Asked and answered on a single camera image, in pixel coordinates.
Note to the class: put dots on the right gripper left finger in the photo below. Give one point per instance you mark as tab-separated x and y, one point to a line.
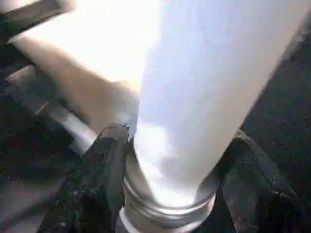
97	189

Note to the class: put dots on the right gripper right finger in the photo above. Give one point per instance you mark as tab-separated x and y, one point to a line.
262	199

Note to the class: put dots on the white plastic table leg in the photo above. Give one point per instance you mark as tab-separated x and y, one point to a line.
206	72

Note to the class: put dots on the white plastic table top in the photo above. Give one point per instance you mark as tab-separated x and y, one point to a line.
85	36

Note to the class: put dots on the black table mat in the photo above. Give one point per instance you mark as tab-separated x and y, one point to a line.
24	145

